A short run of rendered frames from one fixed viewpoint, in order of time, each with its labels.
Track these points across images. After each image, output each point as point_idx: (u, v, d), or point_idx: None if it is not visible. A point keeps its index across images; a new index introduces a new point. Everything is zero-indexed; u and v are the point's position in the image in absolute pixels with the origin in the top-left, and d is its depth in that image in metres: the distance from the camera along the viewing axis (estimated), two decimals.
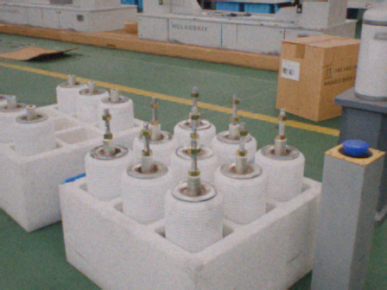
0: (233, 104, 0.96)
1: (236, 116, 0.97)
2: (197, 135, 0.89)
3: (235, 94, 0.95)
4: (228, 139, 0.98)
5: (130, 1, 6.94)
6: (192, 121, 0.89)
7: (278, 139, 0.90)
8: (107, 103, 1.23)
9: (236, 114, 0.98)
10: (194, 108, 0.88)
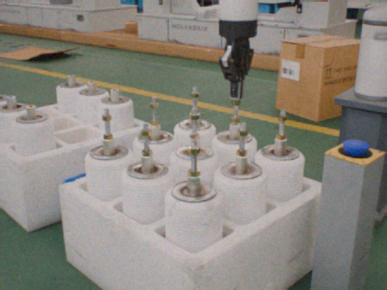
0: (234, 105, 0.96)
1: (236, 116, 0.97)
2: (197, 135, 0.89)
3: None
4: None
5: (130, 1, 6.94)
6: (192, 121, 0.89)
7: (278, 139, 0.90)
8: (107, 103, 1.23)
9: (237, 116, 0.98)
10: (194, 108, 0.88)
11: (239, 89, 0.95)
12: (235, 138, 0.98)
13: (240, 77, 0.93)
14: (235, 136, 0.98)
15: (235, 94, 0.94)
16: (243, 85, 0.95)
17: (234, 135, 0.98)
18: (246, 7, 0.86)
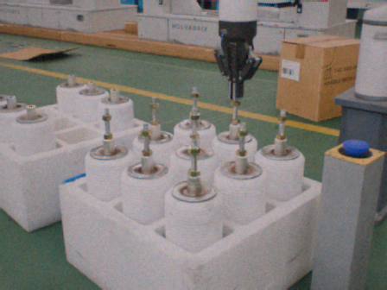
0: (236, 105, 0.97)
1: (233, 116, 0.98)
2: (197, 135, 0.89)
3: None
4: (237, 140, 0.98)
5: (130, 1, 6.94)
6: (192, 121, 0.89)
7: (278, 139, 0.90)
8: (107, 103, 1.23)
9: (235, 117, 0.97)
10: (194, 108, 0.88)
11: (231, 89, 0.95)
12: (230, 135, 0.99)
13: (228, 76, 0.94)
14: (230, 135, 0.99)
15: (228, 91, 0.97)
16: (234, 88, 0.94)
17: (230, 133, 0.99)
18: (218, 6, 0.90)
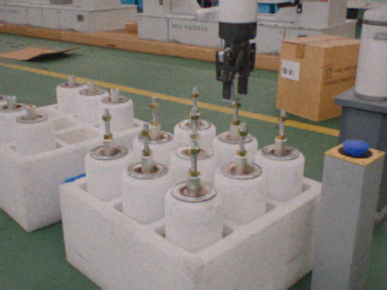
0: (234, 108, 0.97)
1: (235, 119, 0.97)
2: (197, 135, 0.89)
3: (235, 97, 0.96)
4: None
5: (130, 1, 6.94)
6: (192, 121, 0.89)
7: (278, 139, 0.90)
8: (107, 103, 1.23)
9: (237, 118, 0.98)
10: (194, 108, 0.88)
11: (232, 91, 0.92)
12: (237, 138, 0.98)
13: (233, 78, 0.91)
14: (237, 136, 0.98)
15: (227, 96, 0.92)
16: (248, 82, 0.98)
17: (236, 135, 0.98)
18: (244, 9, 0.86)
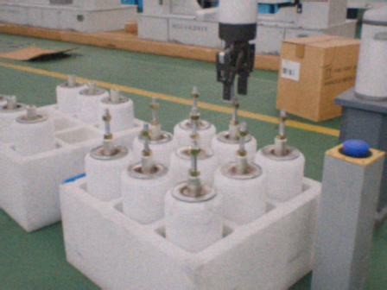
0: (236, 108, 0.97)
1: (233, 118, 0.98)
2: (197, 135, 0.89)
3: (235, 97, 0.97)
4: (237, 140, 0.98)
5: (130, 1, 6.94)
6: (192, 121, 0.89)
7: (278, 139, 0.90)
8: (107, 103, 1.23)
9: (233, 119, 0.97)
10: (194, 108, 0.88)
11: (232, 91, 0.92)
12: (229, 135, 1.00)
13: (233, 79, 0.91)
14: (229, 134, 0.99)
15: (228, 97, 0.92)
16: (248, 82, 0.98)
17: (229, 133, 0.99)
18: (245, 10, 0.86)
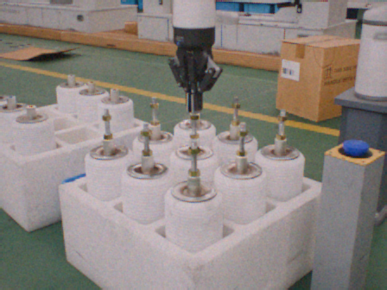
0: (234, 109, 0.96)
1: (237, 120, 0.97)
2: (197, 135, 0.89)
3: (236, 98, 0.96)
4: (228, 139, 0.98)
5: (130, 1, 6.94)
6: (192, 121, 0.89)
7: (278, 139, 0.90)
8: (107, 103, 1.23)
9: (236, 118, 0.98)
10: None
11: (189, 101, 0.87)
12: None
13: (186, 87, 0.87)
14: None
15: (186, 104, 0.89)
16: (193, 100, 0.86)
17: None
18: (173, 11, 0.82)
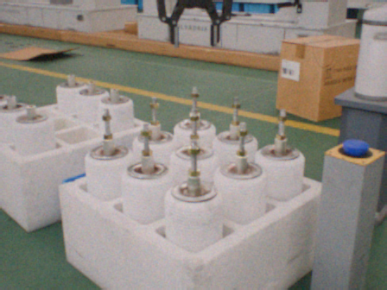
0: (234, 109, 0.96)
1: (237, 120, 0.97)
2: (190, 135, 0.90)
3: (236, 98, 0.96)
4: (228, 139, 0.98)
5: (130, 1, 6.94)
6: (195, 121, 0.89)
7: (278, 139, 0.90)
8: (107, 103, 1.23)
9: (236, 118, 0.98)
10: (193, 109, 0.88)
11: (210, 33, 0.85)
12: None
13: (212, 18, 0.84)
14: None
15: (218, 38, 0.85)
16: (173, 31, 0.83)
17: None
18: None
